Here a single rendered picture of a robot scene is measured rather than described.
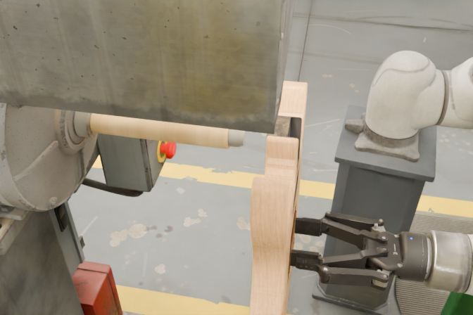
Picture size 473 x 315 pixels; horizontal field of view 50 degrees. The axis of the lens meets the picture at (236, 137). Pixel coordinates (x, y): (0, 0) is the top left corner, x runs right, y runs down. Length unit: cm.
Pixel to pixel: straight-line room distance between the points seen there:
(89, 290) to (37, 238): 32
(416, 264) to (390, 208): 78
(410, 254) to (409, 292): 127
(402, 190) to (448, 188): 102
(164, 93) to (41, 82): 11
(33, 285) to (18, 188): 42
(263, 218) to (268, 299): 16
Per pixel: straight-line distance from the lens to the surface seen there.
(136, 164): 99
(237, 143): 63
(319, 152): 256
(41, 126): 64
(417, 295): 209
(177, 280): 203
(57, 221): 114
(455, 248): 83
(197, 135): 63
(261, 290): 72
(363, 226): 88
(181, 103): 42
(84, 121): 67
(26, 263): 100
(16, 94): 49
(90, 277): 132
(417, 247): 83
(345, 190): 157
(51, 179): 68
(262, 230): 61
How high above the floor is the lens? 165
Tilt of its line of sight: 39 degrees down
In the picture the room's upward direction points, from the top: straight up
